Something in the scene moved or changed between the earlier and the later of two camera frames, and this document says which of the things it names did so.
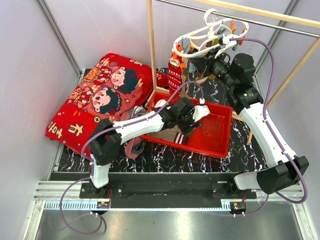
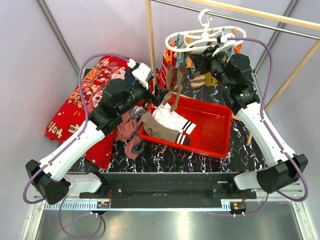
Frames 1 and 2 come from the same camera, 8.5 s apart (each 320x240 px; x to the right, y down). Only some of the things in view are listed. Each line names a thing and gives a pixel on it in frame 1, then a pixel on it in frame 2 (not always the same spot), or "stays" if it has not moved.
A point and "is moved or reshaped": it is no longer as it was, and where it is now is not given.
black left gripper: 191,126 → 159,94
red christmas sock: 175,73 → 164,64
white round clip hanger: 214,33 is moved or reshaped
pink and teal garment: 134,147 stays
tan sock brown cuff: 184,93 → 168,72
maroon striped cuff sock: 181,139 stays
